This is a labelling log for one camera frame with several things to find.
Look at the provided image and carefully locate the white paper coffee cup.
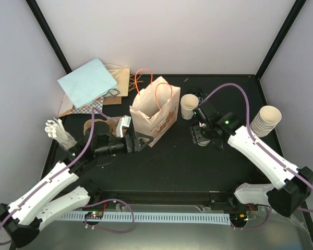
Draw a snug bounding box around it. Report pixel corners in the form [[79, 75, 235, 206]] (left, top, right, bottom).
[[190, 125, 210, 146]]

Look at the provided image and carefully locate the stack of white cups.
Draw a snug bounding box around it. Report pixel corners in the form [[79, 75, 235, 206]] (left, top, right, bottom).
[[250, 105, 282, 138]]

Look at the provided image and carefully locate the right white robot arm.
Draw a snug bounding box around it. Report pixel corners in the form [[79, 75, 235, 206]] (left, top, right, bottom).
[[190, 102, 313, 217]]

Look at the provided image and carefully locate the black paper coffee cup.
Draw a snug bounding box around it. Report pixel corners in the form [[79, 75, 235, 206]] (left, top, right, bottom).
[[193, 89, 204, 105]]

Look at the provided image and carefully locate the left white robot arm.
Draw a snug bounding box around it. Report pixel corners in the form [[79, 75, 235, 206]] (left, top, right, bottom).
[[0, 116, 153, 248]]

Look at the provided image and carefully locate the light blue paper bag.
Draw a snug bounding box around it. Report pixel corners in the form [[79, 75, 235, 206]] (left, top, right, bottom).
[[57, 58, 117, 108]]

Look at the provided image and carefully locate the brown kraft paper bag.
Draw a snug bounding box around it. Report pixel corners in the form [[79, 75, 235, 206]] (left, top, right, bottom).
[[57, 68, 130, 117]]

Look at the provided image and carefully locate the light blue cable chain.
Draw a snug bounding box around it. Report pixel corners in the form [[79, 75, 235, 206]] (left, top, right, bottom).
[[57, 210, 232, 227]]

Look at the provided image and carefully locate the checkered paper bag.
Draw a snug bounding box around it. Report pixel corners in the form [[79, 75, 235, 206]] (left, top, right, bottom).
[[71, 97, 104, 114]]

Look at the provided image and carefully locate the white plastic cutlery bunch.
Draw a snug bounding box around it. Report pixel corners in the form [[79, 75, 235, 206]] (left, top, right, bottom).
[[44, 118, 77, 151]]

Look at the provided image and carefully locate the cream bear paper bag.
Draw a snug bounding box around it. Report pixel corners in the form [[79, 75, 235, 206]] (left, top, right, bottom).
[[129, 75, 180, 147]]

